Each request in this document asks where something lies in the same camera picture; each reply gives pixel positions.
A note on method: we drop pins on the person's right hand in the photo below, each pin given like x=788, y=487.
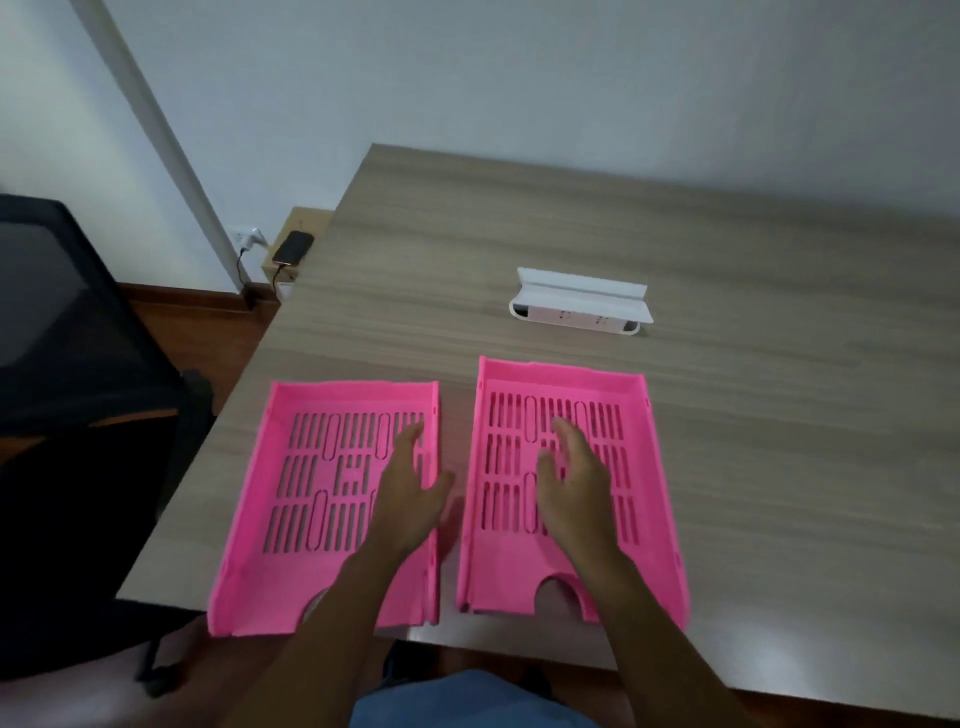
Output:
x=574, y=487

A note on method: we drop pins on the person's left hand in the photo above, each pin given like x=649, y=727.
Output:
x=403, y=506

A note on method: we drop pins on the person's right thumb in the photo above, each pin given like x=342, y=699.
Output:
x=545, y=476

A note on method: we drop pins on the person's left thumb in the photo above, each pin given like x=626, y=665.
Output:
x=443, y=487

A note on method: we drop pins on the person's left forearm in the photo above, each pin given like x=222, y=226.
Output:
x=315, y=637

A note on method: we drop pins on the person's right forearm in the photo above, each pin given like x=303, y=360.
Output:
x=660, y=645

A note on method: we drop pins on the pink plastic paper tray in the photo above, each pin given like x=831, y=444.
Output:
x=652, y=480
x=300, y=570

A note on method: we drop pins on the white desk power socket box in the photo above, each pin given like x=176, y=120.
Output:
x=581, y=300

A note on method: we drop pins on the person's blue shorts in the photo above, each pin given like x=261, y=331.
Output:
x=469, y=701

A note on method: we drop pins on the wooden desk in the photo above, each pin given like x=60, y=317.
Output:
x=787, y=450

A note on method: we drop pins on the black smartphone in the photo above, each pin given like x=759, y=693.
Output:
x=293, y=248

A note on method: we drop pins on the small wooden side stand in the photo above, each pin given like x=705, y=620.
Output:
x=296, y=225

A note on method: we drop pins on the black office chair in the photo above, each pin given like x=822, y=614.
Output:
x=67, y=450

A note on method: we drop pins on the white wall charger plug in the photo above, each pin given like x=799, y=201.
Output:
x=253, y=238

